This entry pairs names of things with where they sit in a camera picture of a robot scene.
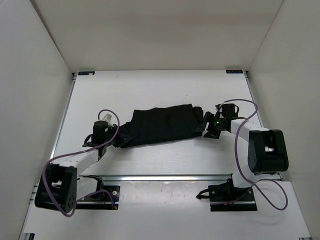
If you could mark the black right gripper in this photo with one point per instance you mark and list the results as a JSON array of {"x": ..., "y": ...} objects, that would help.
[{"x": 208, "y": 117}]

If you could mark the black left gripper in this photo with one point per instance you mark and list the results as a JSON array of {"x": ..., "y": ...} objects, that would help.
[{"x": 112, "y": 127}]

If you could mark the black pleated skirt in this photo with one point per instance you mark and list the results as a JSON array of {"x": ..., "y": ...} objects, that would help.
[{"x": 160, "y": 125}]

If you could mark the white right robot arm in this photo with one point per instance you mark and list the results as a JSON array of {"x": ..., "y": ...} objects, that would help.
[{"x": 267, "y": 152}]

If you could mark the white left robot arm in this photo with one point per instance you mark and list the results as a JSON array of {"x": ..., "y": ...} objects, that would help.
[{"x": 62, "y": 184}]

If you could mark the left corner marker sticker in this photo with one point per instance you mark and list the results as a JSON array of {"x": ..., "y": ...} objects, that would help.
[{"x": 86, "y": 73}]

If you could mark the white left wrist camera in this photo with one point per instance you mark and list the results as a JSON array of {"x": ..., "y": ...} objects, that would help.
[{"x": 107, "y": 118}]

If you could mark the aluminium table edge rail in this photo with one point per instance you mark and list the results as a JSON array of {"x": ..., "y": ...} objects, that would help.
[{"x": 165, "y": 178}]

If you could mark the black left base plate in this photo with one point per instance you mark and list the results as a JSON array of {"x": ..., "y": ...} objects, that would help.
[{"x": 107, "y": 199}]

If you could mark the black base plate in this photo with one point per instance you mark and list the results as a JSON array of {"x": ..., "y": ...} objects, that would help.
[
  {"x": 227, "y": 198},
  {"x": 107, "y": 199}
]

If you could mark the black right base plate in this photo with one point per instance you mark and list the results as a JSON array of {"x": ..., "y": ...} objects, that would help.
[{"x": 227, "y": 198}]

